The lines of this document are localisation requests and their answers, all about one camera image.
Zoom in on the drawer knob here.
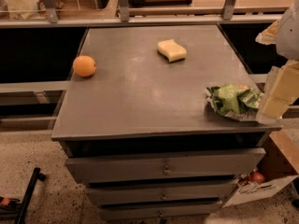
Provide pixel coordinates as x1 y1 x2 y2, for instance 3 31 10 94
161 193 168 201
163 166 172 175

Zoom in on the white cardboard box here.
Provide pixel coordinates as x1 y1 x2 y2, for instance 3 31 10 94
224 131 299 207

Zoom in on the middle drawer knob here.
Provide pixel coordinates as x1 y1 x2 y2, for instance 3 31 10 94
161 193 168 201

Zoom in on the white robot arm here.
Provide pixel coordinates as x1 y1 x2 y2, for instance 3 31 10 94
256 0 299 124

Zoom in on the top drawer knob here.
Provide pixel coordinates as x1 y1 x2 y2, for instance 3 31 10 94
163 166 172 175

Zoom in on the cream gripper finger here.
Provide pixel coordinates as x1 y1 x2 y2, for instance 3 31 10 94
256 61 299 124
255 21 279 45

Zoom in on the black stand leg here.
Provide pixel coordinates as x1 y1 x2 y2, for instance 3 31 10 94
14 167 46 224

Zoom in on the orange fruit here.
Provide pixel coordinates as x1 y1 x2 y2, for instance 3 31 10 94
73 55 96 77

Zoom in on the red onion in box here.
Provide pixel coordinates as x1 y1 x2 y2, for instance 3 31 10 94
250 170 265 184

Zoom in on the green crumpled snack bag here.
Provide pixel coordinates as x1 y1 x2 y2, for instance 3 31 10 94
206 83 263 121

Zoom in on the grey drawer cabinet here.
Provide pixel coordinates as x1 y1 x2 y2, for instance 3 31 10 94
52 25 270 220

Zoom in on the yellow sponge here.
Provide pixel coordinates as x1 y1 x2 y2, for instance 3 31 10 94
157 39 187 63

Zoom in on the metal railing frame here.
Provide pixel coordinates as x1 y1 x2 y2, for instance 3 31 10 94
0 0 295 28

